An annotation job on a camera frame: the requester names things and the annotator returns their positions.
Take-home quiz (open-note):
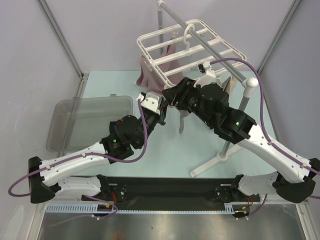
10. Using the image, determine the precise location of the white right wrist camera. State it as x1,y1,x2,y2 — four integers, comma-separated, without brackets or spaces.
193,61,222,88

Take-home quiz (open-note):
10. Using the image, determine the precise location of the white clip drying hanger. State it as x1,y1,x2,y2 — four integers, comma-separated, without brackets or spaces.
136,19,247,88

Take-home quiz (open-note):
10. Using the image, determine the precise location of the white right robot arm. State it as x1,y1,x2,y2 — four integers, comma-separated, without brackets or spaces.
162,77,320,203

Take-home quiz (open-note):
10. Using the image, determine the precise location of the pink tank top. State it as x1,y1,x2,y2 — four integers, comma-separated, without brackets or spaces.
136,37,186,93

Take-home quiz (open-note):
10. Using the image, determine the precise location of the navy santa sock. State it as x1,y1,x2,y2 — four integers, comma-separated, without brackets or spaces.
109,119,123,134

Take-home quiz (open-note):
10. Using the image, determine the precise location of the grey plastic bin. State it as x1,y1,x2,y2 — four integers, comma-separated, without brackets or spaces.
46,94,133,152

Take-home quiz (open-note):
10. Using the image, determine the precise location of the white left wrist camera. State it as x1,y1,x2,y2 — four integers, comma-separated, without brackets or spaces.
136,91,163,115

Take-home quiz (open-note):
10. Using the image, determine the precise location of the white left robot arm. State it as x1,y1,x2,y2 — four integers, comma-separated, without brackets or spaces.
27,95,168,204

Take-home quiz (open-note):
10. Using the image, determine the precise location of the beige sock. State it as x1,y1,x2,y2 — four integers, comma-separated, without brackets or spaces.
222,76,238,95

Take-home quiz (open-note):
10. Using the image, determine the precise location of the grey metal clothes stand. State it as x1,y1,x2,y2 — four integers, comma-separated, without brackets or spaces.
158,0,258,178

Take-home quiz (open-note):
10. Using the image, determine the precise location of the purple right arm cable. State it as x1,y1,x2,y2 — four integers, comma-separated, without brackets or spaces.
211,57,320,216

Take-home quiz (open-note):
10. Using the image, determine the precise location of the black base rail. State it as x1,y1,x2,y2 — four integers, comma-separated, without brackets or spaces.
94,175,260,212

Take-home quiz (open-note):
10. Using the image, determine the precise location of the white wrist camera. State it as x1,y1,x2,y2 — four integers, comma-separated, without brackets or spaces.
136,91,163,115
193,61,222,88

